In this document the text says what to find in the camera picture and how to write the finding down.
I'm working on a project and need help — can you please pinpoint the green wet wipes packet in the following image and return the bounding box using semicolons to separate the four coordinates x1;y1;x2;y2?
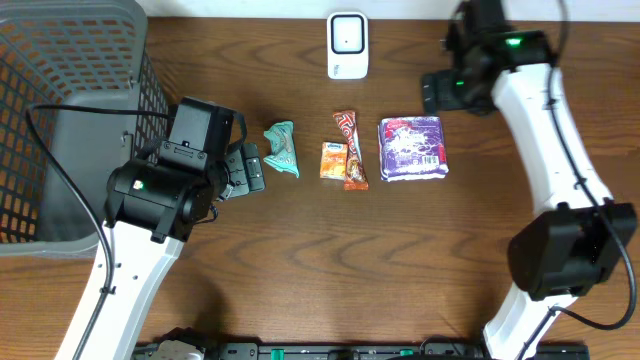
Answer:
263;120;300;178

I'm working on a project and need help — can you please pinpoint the purple pink tissue pack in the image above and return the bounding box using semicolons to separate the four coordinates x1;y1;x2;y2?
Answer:
377;116;449;182

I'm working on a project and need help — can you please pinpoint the orange snack packet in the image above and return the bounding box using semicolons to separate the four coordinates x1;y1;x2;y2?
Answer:
319;142;348;181

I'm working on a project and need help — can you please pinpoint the brown red chocolate bar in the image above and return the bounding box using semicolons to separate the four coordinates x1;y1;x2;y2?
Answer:
333;110;369;191

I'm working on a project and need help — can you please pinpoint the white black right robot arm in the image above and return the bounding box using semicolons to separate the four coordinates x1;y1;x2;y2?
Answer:
422;0;637;359

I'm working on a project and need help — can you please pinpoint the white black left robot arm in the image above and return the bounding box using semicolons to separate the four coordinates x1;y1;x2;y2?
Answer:
56;97;265;359

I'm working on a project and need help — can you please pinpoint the grey plastic lattice basket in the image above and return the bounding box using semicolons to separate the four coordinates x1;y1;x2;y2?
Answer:
1;0;169;258

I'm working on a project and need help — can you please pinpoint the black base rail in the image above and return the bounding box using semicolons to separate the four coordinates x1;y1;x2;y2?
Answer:
132;340;591;360

